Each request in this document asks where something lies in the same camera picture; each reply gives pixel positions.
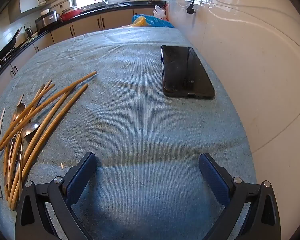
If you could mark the white bowl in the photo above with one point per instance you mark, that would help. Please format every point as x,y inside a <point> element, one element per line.
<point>45,11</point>

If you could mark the black wok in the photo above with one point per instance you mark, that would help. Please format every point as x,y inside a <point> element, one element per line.
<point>6,48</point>

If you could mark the blue plastic bag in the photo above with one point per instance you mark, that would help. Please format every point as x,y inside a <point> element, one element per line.
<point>155,21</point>

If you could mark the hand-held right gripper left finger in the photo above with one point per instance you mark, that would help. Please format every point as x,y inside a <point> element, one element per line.
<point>82,177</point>

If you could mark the metal spoon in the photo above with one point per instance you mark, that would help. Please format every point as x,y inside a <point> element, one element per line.
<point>20,107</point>
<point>31,128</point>

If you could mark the yellow plastic bag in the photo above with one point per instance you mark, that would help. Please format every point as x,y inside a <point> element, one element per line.
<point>140,22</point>

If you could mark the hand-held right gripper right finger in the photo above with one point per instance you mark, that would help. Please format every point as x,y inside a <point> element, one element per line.
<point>212,177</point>

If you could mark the black kitchen countertop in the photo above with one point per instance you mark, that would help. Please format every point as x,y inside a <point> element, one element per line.
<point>115,7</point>

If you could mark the beige base cabinets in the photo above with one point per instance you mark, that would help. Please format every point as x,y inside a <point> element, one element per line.
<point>115,20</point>

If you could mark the red basin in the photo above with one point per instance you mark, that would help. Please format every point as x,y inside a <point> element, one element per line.
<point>70,16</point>

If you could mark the dark kettle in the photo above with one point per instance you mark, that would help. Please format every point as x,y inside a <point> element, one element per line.
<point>28,33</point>

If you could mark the white plastic bag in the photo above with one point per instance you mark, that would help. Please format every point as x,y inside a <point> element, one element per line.
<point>158,11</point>

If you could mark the silver countertop appliance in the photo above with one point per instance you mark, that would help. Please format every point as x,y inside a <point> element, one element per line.
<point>48,20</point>

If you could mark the bunch of wooden chopsticks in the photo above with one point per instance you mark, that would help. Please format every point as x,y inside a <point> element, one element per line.
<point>92,74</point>

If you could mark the gas stove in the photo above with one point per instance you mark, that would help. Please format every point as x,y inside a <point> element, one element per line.
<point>5,59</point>

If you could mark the black smartphone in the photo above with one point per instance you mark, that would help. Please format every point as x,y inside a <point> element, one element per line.
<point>185,72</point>

